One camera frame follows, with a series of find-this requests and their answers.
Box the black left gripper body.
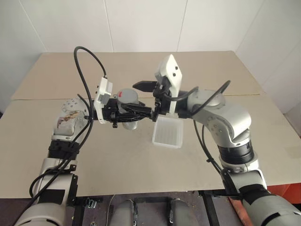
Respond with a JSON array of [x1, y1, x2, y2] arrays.
[[103, 98, 123, 129]]

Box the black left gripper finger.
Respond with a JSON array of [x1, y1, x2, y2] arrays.
[[117, 105, 154, 122]]

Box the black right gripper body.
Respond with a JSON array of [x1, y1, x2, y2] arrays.
[[152, 77, 173, 116]]

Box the gray jar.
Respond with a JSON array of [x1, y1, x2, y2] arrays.
[[117, 98, 140, 130]]

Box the gray jar lid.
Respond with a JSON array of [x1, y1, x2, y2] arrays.
[[116, 88, 139, 105]]

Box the white translucent plastic box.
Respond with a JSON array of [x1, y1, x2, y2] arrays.
[[151, 116, 184, 149]]

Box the gray rounded shape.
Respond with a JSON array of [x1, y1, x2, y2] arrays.
[[168, 198, 191, 226]]

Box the orange object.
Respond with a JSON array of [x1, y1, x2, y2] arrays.
[[267, 184, 301, 206]]

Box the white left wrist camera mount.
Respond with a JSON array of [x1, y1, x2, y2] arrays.
[[93, 76, 114, 125]]

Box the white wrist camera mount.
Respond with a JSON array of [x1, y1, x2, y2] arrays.
[[93, 76, 114, 125], [154, 54, 183, 116]]

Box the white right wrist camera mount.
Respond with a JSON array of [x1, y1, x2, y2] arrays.
[[154, 54, 183, 116]]

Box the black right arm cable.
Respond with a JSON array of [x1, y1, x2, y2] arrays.
[[161, 80, 238, 196]]

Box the thin white cable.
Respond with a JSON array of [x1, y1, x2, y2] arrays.
[[106, 194, 116, 226]]

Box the black metal table frame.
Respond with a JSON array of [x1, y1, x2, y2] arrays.
[[74, 189, 239, 226]]

